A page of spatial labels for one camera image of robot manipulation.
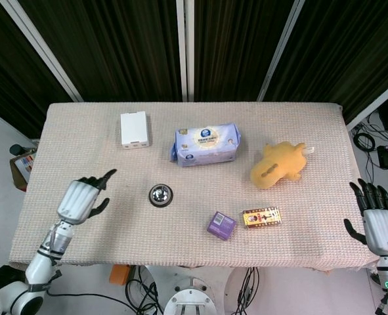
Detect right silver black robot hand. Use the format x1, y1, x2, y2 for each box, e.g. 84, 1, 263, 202
343, 178, 388, 257

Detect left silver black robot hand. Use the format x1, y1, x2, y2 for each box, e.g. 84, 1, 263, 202
56, 169, 118, 226

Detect chrome desk bell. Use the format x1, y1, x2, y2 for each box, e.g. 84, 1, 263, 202
148, 183, 173, 208

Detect white silver robot base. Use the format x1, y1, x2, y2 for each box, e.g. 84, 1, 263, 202
139, 265, 247, 315

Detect brown cardboard box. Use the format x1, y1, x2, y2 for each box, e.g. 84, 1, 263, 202
9, 151, 37, 193

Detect black cylindrical object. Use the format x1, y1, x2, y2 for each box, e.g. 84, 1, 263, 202
9, 144, 33, 156

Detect orange block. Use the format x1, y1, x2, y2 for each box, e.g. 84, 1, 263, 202
109, 264, 133, 285

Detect white cardboard box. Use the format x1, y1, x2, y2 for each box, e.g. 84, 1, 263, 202
119, 111, 151, 149

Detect yellow red printed box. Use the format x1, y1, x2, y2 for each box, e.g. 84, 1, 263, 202
242, 205, 283, 230

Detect yellow plush dinosaur toy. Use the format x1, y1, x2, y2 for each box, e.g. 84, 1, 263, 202
249, 140, 315, 190

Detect beige waffle tablecloth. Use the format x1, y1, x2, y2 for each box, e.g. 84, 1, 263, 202
8, 102, 380, 272

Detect dark brown curtain panel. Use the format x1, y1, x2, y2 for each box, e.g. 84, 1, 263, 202
193, 0, 296, 102
0, 0, 74, 138
18, 0, 183, 102
267, 0, 388, 123

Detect lavender tissue pack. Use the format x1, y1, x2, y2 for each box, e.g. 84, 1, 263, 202
169, 123, 244, 167

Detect purple small box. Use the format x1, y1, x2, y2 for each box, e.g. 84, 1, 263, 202
206, 211, 237, 242

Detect black tangled cables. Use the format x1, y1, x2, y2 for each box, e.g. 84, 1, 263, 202
351, 111, 388, 184

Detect black floor cable bundle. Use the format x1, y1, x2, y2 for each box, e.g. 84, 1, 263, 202
45, 267, 165, 315

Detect grey metal frame post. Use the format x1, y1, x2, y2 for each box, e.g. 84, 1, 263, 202
345, 75, 388, 131
257, 0, 306, 102
186, 0, 196, 102
175, 0, 187, 102
0, 0, 84, 102

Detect black hanging cable bundle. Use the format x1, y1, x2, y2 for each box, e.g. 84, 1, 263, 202
234, 266, 264, 315

